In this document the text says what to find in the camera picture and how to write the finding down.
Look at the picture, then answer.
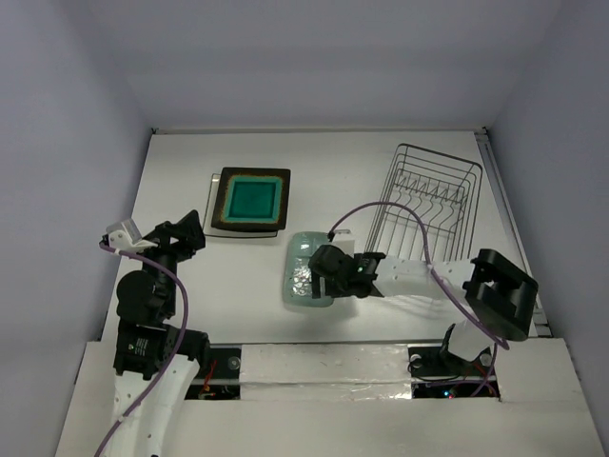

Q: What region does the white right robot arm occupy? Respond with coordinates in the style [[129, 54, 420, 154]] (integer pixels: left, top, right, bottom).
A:
[[308, 245, 539, 373]]

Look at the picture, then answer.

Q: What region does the white black-rimmed square plate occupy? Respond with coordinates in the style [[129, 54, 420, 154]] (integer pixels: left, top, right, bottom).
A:
[[202, 173, 278, 239]]

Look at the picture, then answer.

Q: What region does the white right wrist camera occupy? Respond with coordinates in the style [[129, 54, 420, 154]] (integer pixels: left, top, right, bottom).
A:
[[328, 228, 355, 256]]

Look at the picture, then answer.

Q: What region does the teal brown-rimmed square plate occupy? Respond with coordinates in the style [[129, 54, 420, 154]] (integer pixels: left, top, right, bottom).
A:
[[210, 167, 291, 233]]

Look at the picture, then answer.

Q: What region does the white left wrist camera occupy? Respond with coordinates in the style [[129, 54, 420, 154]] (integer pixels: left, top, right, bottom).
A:
[[100, 218, 157, 254]]

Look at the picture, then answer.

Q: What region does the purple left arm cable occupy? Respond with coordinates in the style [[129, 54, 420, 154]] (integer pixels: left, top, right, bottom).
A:
[[92, 242, 191, 457]]

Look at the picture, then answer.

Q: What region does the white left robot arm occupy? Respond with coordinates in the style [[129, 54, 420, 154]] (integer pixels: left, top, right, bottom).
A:
[[95, 210, 211, 456]]

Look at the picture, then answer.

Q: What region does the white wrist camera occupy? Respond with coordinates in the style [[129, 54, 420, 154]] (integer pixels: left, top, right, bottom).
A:
[[100, 218, 157, 254], [328, 228, 355, 256]]

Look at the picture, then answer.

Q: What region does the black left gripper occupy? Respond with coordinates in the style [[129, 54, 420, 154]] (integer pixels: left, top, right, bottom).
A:
[[133, 209, 204, 313]]

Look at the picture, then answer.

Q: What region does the white table edge rail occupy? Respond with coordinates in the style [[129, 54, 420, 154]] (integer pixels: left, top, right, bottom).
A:
[[151, 126, 488, 135]]

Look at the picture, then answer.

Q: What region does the pale green glass plate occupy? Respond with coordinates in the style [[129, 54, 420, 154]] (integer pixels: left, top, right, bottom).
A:
[[282, 231, 334, 308]]

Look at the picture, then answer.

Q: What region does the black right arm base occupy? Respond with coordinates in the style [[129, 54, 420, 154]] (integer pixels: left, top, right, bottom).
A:
[[406, 324, 501, 400]]

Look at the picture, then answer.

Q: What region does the silver foil covered bar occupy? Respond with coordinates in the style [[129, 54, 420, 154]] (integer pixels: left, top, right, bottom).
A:
[[239, 344, 412, 402]]

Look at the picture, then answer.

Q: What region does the black wire dish rack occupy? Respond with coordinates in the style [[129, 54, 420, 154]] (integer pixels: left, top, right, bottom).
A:
[[364, 143, 482, 262]]

